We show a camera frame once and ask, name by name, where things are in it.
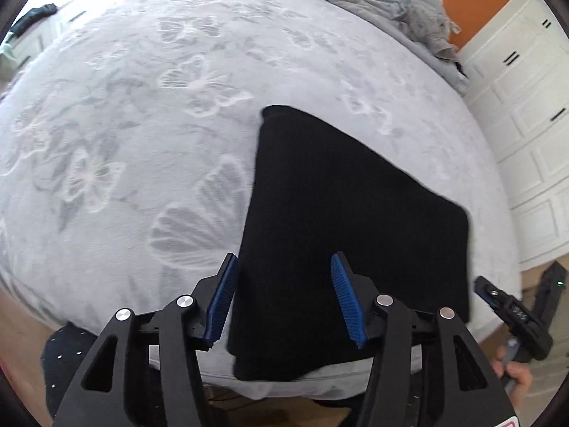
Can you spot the black dotted slipper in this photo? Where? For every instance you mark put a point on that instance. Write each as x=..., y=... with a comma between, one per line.
x=62, y=355

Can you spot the white wardrobe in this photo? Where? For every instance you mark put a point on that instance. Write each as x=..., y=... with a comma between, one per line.
x=518, y=71

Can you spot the grey crumpled garment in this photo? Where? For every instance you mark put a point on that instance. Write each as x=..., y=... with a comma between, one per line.
x=424, y=24

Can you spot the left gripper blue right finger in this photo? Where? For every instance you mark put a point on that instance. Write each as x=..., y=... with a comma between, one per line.
x=427, y=369

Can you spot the person right hand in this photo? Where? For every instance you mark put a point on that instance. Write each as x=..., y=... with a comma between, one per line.
x=519, y=372

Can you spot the black pants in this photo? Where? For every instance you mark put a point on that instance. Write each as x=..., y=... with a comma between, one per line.
x=317, y=192

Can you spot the dark clothes on sill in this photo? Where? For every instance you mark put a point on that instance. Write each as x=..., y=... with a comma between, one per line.
x=32, y=17

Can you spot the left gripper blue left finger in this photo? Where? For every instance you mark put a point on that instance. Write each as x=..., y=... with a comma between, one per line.
x=143, y=370

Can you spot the grey butterfly bed cover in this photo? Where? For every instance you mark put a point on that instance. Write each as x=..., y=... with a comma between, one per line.
x=128, y=146

